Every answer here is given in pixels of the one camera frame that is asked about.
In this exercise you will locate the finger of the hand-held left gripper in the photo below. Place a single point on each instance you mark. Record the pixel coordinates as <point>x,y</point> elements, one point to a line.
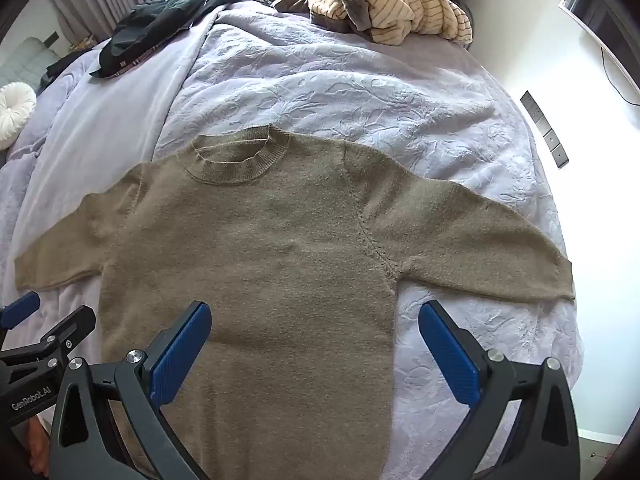
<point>75,324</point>
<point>20,306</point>

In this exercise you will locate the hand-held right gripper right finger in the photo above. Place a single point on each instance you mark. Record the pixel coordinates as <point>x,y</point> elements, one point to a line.
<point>447,355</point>

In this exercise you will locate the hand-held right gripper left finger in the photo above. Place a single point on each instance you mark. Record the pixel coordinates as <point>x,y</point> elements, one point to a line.
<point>180,352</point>

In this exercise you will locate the brown knit sweater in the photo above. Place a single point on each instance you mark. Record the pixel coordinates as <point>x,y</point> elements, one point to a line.
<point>280,260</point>

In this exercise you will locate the person's left hand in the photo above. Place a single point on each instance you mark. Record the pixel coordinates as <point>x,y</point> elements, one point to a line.
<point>37,445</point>

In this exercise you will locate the white round cushion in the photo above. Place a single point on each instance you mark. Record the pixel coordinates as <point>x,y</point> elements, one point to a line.
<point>12,110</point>

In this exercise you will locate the light grey fleece blanket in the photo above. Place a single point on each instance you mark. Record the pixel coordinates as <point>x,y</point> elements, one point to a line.
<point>125,120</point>

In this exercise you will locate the dark cloth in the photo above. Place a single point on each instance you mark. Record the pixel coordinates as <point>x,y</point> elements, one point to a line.
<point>60,66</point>

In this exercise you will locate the grey tufted headboard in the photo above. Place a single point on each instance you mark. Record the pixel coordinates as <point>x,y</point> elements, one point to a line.
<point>25,57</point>

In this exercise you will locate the lilac embossed blanket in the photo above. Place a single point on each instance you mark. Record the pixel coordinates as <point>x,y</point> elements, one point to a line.
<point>350,95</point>

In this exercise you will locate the black garment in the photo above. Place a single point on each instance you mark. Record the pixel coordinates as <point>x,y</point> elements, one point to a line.
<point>150,20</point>

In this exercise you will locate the cream striped fleece robe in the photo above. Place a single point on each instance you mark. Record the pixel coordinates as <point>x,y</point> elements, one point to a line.
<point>400,5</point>

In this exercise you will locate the wall switch panel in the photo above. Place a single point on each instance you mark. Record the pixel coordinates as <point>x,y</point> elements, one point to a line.
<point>545,130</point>

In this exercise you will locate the wall-mounted television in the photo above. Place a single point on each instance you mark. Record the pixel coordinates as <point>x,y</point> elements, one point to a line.
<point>600,25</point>

